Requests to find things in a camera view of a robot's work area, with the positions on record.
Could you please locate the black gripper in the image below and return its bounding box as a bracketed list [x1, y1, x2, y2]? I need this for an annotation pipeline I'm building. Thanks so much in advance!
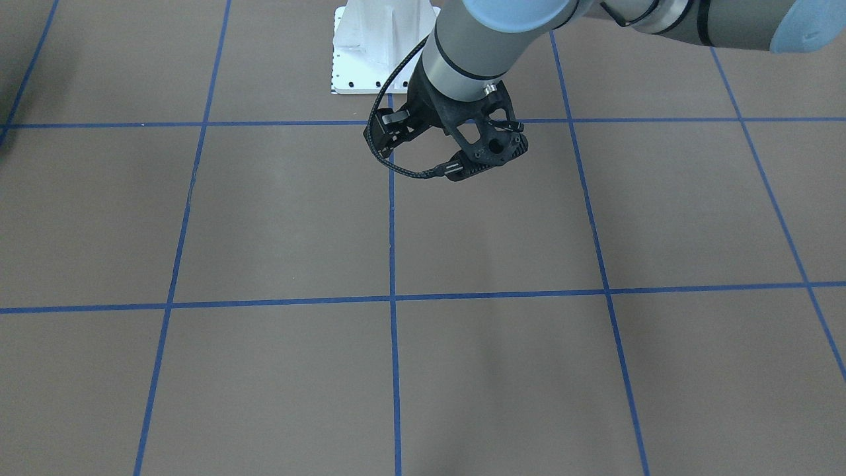
[365, 69, 457, 159]

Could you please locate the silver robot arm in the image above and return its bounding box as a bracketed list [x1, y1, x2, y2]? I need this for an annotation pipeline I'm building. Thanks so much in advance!
[364, 1, 844, 159]

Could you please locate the black camera cable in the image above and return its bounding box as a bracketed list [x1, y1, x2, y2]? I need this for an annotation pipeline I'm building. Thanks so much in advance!
[364, 34, 457, 180]

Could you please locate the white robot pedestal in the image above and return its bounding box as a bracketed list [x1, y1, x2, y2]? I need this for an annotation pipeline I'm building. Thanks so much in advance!
[330, 1, 440, 95]

